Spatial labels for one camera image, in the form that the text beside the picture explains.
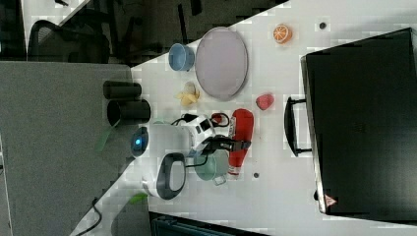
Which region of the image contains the black office chair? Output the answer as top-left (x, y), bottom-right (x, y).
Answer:
top-left (28, 20), bottom-right (110, 64)

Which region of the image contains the black cylinder container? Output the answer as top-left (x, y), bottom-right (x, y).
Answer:
top-left (103, 81), bottom-right (142, 99)

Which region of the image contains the red ketchup bottle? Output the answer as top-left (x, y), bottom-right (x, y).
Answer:
top-left (227, 108), bottom-right (254, 180)

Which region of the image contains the purple round plate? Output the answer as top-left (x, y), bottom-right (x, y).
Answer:
top-left (195, 27), bottom-right (248, 101)

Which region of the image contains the black pan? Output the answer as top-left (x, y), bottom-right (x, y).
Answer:
top-left (107, 99), bottom-right (151, 126)

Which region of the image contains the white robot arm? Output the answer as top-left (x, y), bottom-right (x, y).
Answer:
top-left (128, 114), bottom-right (251, 200)

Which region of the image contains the silver toaster oven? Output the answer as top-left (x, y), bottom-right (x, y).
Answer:
top-left (300, 28), bottom-right (417, 225)

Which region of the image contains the blue cup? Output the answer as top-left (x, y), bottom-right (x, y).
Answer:
top-left (168, 43), bottom-right (195, 71)

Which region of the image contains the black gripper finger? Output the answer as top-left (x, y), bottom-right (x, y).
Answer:
top-left (231, 141), bottom-right (251, 151)

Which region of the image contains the green object at edge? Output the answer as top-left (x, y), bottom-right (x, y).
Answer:
top-left (129, 194), bottom-right (148, 205)

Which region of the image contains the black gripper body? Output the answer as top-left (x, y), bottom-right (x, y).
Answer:
top-left (202, 136), bottom-right (233, 155)

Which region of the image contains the green mug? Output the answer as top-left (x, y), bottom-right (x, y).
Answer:
top-left (195, 149), bottom-right (228, 186)

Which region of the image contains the red strawberry toy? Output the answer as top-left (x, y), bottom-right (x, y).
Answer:
top-left (256, 93), bottom-right (274, 110)

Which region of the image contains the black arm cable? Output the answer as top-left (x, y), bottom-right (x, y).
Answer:
top-left (170, 112), bottom-right (231, 169)

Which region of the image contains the orange slice toy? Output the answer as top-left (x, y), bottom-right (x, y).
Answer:
top-left (272, 25), bottom-right (292, 44)

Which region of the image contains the peeled banana toy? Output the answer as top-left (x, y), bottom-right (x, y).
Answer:
top-left (175, 82), bottom-right (200, 106)

